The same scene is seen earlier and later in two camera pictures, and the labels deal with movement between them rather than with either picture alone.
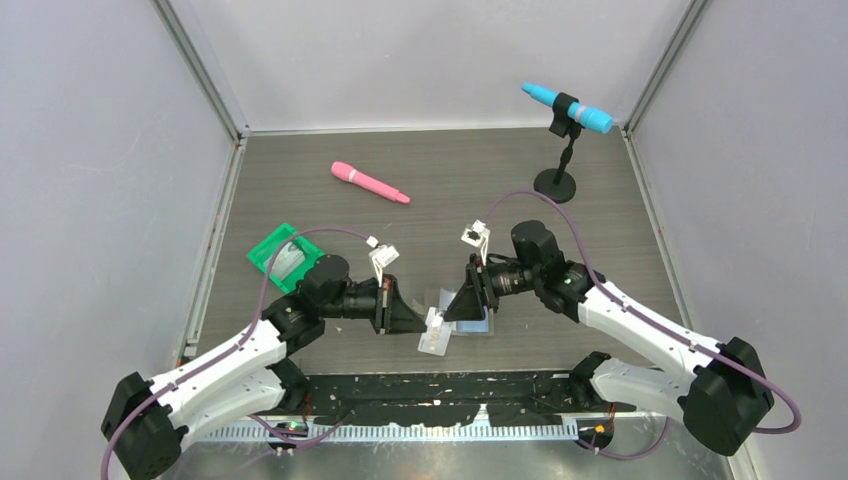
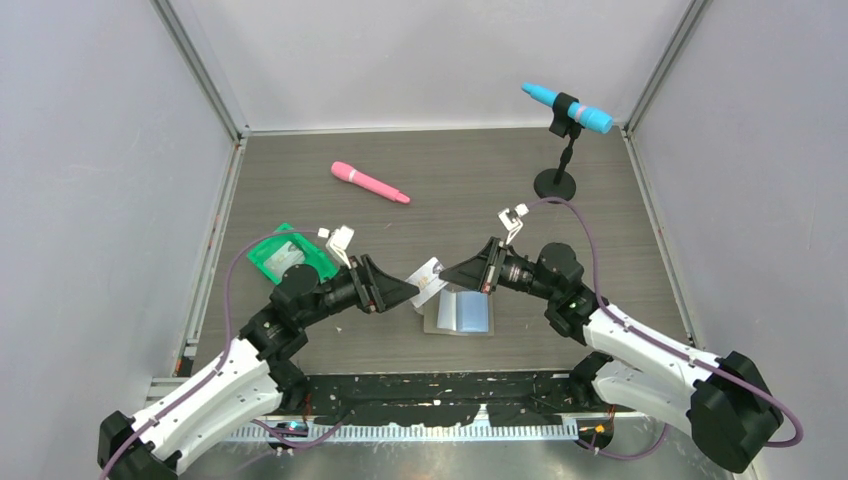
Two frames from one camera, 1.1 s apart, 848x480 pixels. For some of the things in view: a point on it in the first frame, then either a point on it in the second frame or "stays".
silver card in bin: x=286 y=260 stays
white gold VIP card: x=435 y=339 to x=427 y=279
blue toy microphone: x=592 y=119 stays
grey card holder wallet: x=477 y=328 stays
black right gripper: x=468 y=305 to x=482 y=272
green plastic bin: x=292 y=260 stays
